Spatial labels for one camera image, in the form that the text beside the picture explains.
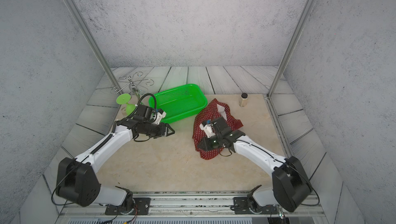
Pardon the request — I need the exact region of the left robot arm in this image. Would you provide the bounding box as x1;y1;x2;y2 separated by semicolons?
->
52;118;175;215

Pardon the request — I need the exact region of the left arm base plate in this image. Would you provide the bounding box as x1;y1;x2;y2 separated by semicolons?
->
105;197;151;216

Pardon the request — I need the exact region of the green plastic basket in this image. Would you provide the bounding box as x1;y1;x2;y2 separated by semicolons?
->
154;84;208;124

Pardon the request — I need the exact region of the green plastic wine glass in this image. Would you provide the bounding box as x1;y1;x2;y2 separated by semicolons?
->
116;94;136;116

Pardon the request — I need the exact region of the right aluminium frame post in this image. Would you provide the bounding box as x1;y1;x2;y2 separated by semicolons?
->
267;0;316;99

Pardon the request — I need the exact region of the red polka dot skirt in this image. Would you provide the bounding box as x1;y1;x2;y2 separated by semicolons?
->
192;99;243;160

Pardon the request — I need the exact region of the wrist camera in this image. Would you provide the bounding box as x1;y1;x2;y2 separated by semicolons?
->
133;105;167;125
199;120;218;138

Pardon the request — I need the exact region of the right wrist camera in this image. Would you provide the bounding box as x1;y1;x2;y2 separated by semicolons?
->
199;120;218;138

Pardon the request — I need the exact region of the small spice jar black lid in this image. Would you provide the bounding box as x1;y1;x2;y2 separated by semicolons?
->
239;93;248;107

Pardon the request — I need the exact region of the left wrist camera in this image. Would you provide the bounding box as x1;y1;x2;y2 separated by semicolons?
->
133;105;167;125

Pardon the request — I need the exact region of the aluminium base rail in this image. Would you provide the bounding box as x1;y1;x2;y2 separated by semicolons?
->
56;192;328;224

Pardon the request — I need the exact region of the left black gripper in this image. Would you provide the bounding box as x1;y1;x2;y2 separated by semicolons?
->
143;122;176;138

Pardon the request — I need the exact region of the silver wire glass rack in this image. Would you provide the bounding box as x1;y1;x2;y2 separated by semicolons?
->
111;71;155;100

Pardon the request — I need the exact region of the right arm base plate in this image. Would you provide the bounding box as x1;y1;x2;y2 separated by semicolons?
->
230;197;277;215

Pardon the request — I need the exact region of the left aluminium frame post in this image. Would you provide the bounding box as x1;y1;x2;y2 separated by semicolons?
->
63;0;123;94

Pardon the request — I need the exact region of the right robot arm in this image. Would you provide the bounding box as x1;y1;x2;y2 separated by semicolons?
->
198;117;314;214

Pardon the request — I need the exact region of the aluminium frame post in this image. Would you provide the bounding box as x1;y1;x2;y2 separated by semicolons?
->
63;0;123;94
267;0;316;99

